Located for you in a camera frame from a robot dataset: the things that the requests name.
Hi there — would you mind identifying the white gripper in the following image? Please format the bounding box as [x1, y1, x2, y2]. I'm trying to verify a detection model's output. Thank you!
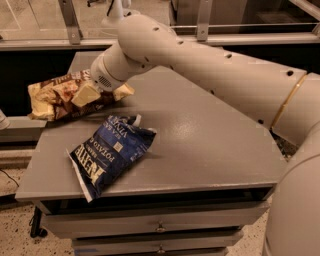
[71, 43, 153, 107]

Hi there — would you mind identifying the brown sea salt chip bag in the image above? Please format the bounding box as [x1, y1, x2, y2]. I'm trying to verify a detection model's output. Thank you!
[28, 69, 134, 121]

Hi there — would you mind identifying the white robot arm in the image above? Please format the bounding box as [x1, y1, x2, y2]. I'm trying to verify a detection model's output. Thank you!
[90, 15, 320, 256]

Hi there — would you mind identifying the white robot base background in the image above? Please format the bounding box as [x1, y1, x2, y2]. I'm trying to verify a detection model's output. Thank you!
[101, 0, 139, 29]

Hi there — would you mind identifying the blue kettle chip bag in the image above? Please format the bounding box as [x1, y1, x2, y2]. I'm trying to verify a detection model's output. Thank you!
[68, 115, 157, 202]

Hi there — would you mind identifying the upper grey drawer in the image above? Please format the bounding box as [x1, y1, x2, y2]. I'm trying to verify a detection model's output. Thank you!
[42, 201, 269, 238]

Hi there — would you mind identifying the grey drawer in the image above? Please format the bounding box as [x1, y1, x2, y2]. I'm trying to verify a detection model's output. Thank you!
[72, 230, 243, 256]
[42, 201, 269, 238]

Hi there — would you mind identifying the grey drawer cabinet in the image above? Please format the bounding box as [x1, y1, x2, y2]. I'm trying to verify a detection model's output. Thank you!
[16, 67, 286, 256]

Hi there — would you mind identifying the lower grey drawer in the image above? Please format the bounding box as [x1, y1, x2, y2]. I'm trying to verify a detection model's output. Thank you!
[72, 230, 243, 256]

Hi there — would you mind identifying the metal railing frame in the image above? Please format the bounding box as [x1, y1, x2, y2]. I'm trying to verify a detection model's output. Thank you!
[0, 0, 320, 52]

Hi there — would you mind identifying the black floor cable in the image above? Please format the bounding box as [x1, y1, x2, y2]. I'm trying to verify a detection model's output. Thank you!
[0, 168, 20, 188]

